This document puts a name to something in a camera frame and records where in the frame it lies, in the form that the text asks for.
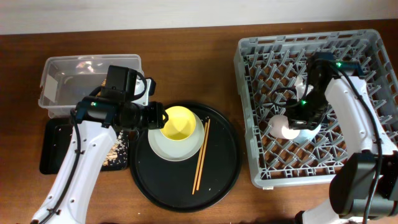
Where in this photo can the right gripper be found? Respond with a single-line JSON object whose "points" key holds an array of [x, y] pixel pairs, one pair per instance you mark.
{"points": [[296, 122]]}

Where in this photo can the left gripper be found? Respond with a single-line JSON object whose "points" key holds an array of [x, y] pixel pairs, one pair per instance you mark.
{"points": [[157, 119]]}

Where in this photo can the light blue cup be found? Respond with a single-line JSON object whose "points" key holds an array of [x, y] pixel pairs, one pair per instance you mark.
{"points": [[306, 134]]}

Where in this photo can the pink cup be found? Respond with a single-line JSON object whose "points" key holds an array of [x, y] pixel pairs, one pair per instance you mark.
{"points": [[280, 128]]}

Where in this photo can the food scraps with rice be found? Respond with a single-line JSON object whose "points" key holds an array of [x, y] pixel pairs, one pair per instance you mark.
{"points": [[117, 155]]}

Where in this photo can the yellow bowl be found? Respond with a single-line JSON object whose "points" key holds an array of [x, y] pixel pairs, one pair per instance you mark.
{"points": [[180, 125]]}

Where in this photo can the grey plate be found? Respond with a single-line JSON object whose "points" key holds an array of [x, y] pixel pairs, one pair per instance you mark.
{"points": [[176, 151]]}

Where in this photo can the wooden chopstick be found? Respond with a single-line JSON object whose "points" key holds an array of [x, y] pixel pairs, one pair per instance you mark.
{"points": [[203, 153], [199, 162]]}

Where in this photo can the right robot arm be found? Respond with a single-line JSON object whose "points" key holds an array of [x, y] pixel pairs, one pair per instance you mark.
{"points": [[365, 188]]}

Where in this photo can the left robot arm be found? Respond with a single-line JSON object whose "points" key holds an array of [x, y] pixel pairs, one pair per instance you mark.
{"points": [[96, 120]]}

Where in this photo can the grey dishwasher rack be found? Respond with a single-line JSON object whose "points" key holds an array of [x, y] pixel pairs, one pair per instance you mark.
{"points": [[266, 69]]}

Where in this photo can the clear plastic bin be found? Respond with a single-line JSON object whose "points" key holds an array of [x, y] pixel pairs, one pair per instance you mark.
{"points": [[67, 80]]}

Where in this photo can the black rectangular tray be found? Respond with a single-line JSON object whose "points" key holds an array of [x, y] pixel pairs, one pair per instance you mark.
{"points": [[58, 133]]}

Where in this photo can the round black serving tray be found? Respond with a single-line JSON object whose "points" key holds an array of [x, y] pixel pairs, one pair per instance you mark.
{"points": [[169, 184]]}

